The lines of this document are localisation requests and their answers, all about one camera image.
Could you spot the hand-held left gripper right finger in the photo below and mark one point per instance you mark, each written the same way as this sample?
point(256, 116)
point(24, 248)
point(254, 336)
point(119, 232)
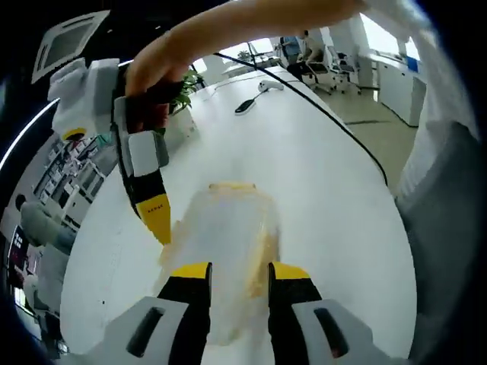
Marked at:
point(296, 315)

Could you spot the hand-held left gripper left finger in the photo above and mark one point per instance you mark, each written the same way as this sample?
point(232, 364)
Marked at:
point(179, 315)

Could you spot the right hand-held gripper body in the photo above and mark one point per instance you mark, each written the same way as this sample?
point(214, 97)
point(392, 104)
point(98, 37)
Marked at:
point(89, 95)

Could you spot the clear plastic bag with bread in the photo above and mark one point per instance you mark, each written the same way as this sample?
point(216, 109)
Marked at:
point(228, 235)

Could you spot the person's right hand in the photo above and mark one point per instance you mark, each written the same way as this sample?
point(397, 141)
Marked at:
point(156, 68)

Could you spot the ceiling air conditioner vent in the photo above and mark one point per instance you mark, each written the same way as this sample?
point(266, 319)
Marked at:
point(66, 43)

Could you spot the white plant pot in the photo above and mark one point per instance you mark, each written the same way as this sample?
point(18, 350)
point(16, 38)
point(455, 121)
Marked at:
point(182, 123)

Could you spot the green potted plant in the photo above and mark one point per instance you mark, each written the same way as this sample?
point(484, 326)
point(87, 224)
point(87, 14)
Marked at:
point(186, 89)

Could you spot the storage shelves with boxes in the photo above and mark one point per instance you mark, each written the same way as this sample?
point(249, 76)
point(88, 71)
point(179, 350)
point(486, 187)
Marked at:
point(72, 178)

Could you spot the curved ceiling light strip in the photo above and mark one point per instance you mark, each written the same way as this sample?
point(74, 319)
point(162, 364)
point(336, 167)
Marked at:
point(23, 133)

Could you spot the red-lit computer monitor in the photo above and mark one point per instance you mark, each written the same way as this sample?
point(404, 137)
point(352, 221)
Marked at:
point(18, 249)

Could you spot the white handheld device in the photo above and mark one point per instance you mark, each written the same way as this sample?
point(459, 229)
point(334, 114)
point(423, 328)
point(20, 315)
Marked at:
point(271, 86)

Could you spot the grey mesh office chair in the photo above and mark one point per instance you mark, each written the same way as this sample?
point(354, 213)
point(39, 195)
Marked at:
point(437, 178)

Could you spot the white mesh office chair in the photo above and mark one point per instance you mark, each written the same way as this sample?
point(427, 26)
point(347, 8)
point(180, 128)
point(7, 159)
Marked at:
point(317, 68)
point(346, 68)

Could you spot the white low cabinet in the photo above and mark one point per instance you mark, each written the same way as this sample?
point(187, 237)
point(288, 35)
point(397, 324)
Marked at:
point(395, 87)

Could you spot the person's white shirt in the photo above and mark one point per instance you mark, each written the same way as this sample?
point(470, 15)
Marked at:
point(433, 76)

